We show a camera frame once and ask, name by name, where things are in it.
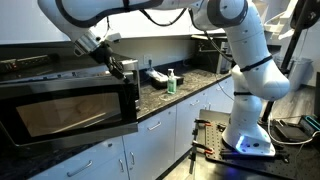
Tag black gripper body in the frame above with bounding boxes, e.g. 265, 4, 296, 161
88, 41, 116, 66

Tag black microwave door with window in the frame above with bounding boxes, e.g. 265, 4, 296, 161
0, 75, 139, 150

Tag black stainless microwave body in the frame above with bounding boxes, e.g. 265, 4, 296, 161
0, 41, 142, 151

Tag green soap pump bottle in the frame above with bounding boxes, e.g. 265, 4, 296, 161
166, 68, 178, 95

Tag black tray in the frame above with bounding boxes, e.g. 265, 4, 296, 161
149, 74, 185, 90

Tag black power strip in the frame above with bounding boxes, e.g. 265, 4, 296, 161
0, 53, 53, 73

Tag white lower cabinets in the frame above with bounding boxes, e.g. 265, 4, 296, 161
28, 74, 238, 180

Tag black countertop appliance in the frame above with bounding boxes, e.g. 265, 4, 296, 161
190, 34, 236, 75

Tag white upper cabinet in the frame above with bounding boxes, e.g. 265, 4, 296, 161
0, 0, 231, 46

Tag orange black bar clamp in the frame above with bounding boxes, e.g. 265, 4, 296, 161
194, 117, 214, 128
191, 139, 215, 155

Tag black perforated robot table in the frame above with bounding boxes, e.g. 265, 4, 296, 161
191, 108, 320, 180

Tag white folded rack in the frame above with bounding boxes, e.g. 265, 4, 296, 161
263, 0, 301, 43

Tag white trash bin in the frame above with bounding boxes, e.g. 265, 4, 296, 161
283, 56, 314, 93

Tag black flat box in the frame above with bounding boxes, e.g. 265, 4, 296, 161
273, 123, 311, 143

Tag teal edged black box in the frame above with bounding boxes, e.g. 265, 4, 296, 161
299, 114, 320, 136

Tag white wall outlet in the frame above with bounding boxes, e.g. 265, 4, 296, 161
143, 53, 154, 66

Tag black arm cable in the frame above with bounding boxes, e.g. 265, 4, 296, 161
138, 7, 189, 28

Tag black camera tripod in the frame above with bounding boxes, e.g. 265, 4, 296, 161
260, 0, 320, 124

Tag white cable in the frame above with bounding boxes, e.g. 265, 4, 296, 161
265, 99, 320, 147

